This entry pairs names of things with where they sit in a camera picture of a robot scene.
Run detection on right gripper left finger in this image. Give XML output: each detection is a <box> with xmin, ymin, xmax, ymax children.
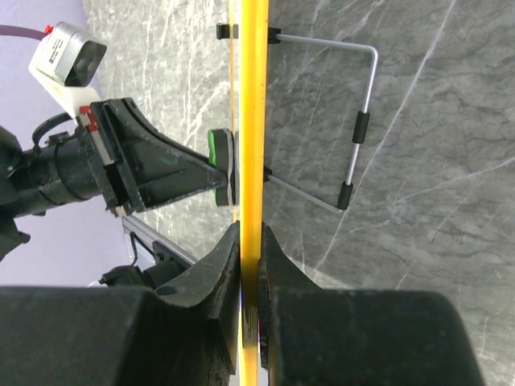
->
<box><xmin>1</xmin><ymin>224</ymin><xmax>240</xmax><ymax>385</ymax></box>

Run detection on whiteboard wire stand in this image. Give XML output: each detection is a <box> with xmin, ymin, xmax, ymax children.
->
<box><xmin>216</xmin><ymin>23</ymin><xmax>380</xmax><ymax>212</ymax></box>

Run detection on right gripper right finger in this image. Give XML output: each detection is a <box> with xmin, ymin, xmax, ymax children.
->
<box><xmin>258</xmin><ymin>226</ymin><xmax>484</xmax><ymax>385</ymax></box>

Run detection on yellow framed whiteboard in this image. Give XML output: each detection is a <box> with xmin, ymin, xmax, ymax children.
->
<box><xmin>229</xmin><ymin>1</ymin><xmax>269</xmax><ymax>385</ymax></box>

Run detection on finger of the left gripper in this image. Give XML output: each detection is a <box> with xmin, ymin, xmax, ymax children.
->
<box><xmin>120</xmin><ymin>98</ymin><xmax>229</xmax><ymax>209</ymax></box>

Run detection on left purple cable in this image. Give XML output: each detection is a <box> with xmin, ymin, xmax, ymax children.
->
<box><xmin>0</xmin><ymin>23</ymin><xmax>47</xmax><ymax>41</ymax></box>

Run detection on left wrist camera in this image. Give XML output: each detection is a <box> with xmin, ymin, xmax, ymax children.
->
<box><xmin>28</xmin><ymin>22</ymin><xmax>107</xmax><ymax>118</ymax></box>

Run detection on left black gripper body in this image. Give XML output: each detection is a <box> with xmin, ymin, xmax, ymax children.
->
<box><xmin>23</xmin><ymin>98</ymin><xmax>145</xmax><ymax>216</ymax></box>

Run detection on green whiteboard eraser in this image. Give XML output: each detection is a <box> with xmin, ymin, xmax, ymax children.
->
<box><xmin>208</xmin><ymin>129</ymin><xmax>237</xmax><ymax>207</ymax></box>

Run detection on aluminium mounting rail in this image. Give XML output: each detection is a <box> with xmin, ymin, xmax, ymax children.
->
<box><xmin>122</xmin><ymin>216</ymin><xmax>199</xmax><ymax>274</ymax></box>

